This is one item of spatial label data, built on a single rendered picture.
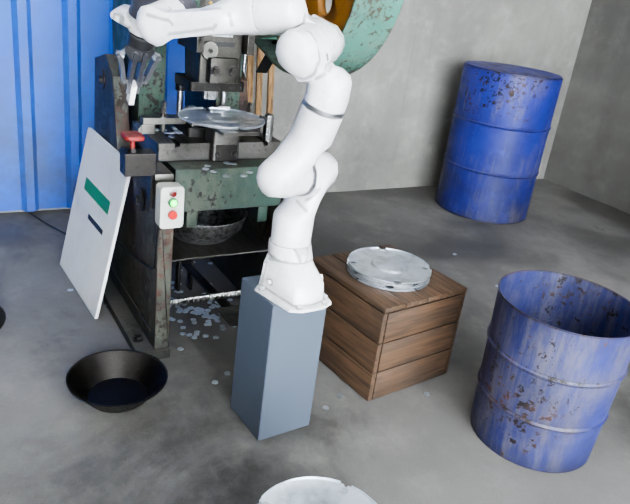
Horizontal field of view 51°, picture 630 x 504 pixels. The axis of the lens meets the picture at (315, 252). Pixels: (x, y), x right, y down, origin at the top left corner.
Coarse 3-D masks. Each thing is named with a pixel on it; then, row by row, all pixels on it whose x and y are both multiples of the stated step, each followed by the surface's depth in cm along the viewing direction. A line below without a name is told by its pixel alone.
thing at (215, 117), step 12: (192, 108) 228; (204, 108) 231; (216, 108) 233; (228, 108) 234; (192, 120) 213; (204, 120) 215; (216, 120) 215; (228, 120) 216; (240, 120) 220; (252, 120) 224; (264, 120) 224
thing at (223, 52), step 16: (208, 0) 207; (208, 48) 212; (224, 48) 216; (240, 48) 218; (192, 64) 219; (208, 64) 213; (224, 64) 215; (240, 64) 221; (208, 80) 215; (224, 80) 217
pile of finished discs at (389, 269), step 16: (352, 256) 230; (368, 256) 232; (384, 256) 233; (400, 256) 235; (416, 256) 236; (352, 272) 221; (368, 272) 219; (384, 272) 221; (400, 272) 222; (416, 272) 224; (384, 288) 214; (400, 288) 214; (416, 288) 219
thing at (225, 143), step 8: (208, 128) 219; (256, 128) 214; (208, 136) 220; (216, 136) 217; (224, 136) 218; (232, 136) 219; (216, 144) 218; (224, 144) 219; (232, 144) 221; (216, 152) 219; (224, 152) 220; (232, 152) 222; (216, 160) 220; (224, 160) 222; (232, 160) 223
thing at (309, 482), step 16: (288, 480) 144; (304, 480) 145; (320, 480) 146; (336, 480) 146; (272, 496) 140; (288, 496) 140; (304, 496) 141; (320, 496) 142; (336, 496) 142; (352, 496) 143; (368, 496) 143
